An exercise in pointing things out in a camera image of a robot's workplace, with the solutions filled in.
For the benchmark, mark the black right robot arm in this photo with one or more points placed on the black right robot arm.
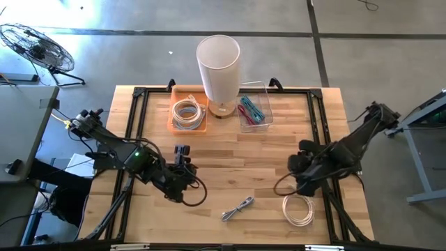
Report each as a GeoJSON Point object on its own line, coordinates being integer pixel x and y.
{"type": "Point", "coordinates": [362, 136]}

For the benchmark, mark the black floor fan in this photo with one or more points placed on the black floor fan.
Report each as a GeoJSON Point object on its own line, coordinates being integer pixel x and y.
{"type": "Point", "coordinates": [38, 49]}

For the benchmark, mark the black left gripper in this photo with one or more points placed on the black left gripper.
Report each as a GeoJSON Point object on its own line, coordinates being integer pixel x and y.
{"type": "Point", "coordinates": [176, 183]}

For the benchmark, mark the clear plastic bin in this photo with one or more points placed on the clear plastic bin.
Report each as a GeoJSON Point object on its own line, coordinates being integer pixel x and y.
{"type": "Point", "coordinates": [267, 104]}

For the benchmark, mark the black aluminium rig frame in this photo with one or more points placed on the black aluminium rig frame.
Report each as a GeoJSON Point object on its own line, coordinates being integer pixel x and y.
{"type": "Point", "coordinates": [296, 91]}

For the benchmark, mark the grey metal stand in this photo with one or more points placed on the grey metal stand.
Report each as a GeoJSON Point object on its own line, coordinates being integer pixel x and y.
{"type": "Point", "coordinates": [418, 157]}

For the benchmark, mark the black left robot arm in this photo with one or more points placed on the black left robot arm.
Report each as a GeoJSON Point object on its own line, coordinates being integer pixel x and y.
{"type": "Point", "coordinates": [115, 146]}

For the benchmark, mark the orange plastic tray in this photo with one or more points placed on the orange plastic tray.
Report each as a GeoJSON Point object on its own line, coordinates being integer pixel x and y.
{"type": "Point", "coordinates": [176, 91]}

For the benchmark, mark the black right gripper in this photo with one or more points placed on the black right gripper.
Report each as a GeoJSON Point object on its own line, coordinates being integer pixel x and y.
{"type": "Point", "coordinates": [303, 172]}

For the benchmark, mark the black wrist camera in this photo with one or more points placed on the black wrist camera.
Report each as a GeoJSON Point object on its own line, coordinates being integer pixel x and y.
{"type": "Point", "coordinates": [308, 146]}
{"type": "Point", "coordinates": [182, 153]}

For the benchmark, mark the white paper sheet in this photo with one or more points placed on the white paper sheet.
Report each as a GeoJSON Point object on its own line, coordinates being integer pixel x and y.
{"type": "Point", "coordinates": [82, 166]}

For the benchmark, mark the black front crossbeam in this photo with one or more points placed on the black front crossbeam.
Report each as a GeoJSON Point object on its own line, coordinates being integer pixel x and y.
{"type": "Point", "coordinates": [69, 248]}

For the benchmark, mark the grey side desk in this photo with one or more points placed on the grey side desk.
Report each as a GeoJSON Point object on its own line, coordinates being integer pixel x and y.
{"type": "Point", "coordinates": [21, 122]}

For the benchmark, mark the black computer mouse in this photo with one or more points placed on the black computer mouse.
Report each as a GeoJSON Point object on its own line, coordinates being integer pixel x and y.
{"type": "Point", "coordinates": [14, 166]}

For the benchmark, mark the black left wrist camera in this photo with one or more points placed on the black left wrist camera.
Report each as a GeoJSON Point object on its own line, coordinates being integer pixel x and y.
{"type": "Point", "coordinates": [182, 153]}

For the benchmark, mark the white shade wooden base lamp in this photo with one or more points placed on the white shade wooden base lamp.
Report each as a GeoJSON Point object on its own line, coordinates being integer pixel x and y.
{"type": "Point", "coordinates": [217, 69]}

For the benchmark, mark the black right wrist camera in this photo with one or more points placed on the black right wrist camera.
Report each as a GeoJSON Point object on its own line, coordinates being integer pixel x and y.
{"type": "Point", "coordinates": [308, 146]}

